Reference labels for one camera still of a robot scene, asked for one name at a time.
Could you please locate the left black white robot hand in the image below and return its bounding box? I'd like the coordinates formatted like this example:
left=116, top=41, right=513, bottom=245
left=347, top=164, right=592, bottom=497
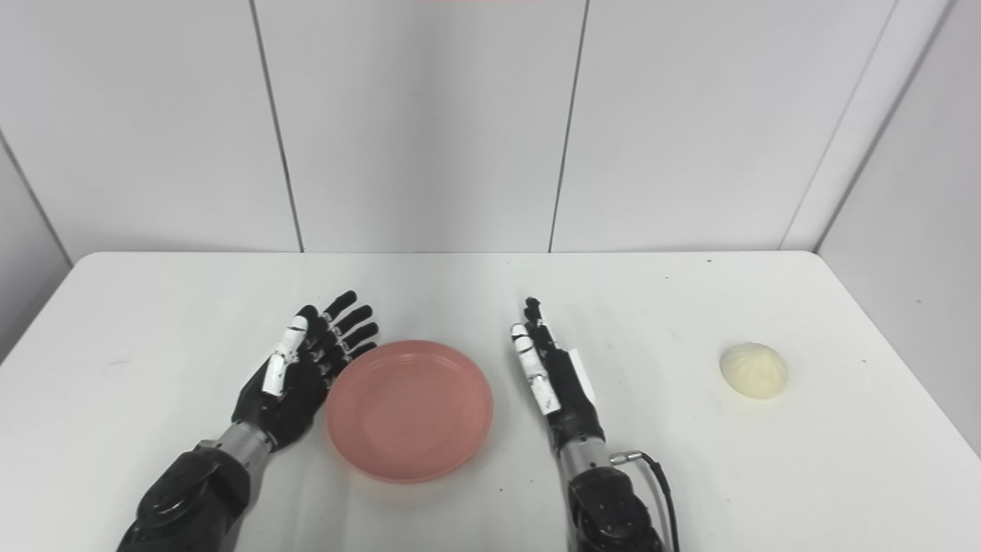
left=231, top=290, right=379, bottom=452

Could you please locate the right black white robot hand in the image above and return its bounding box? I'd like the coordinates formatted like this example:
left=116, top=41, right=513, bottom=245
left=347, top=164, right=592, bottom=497
left=510, top=297, right=606, bottom=453

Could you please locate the pink round plate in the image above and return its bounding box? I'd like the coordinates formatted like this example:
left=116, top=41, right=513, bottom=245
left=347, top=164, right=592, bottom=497
left=325, top=340, right=494, bottom=485

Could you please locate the cream steamed bun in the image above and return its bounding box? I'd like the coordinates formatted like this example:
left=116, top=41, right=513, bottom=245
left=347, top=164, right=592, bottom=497
left=719, top=342, right=789, bottom=401

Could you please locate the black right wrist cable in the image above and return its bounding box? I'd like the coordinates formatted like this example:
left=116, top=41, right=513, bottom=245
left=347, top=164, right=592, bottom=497
left=609, top=451, right=681, bottom=552

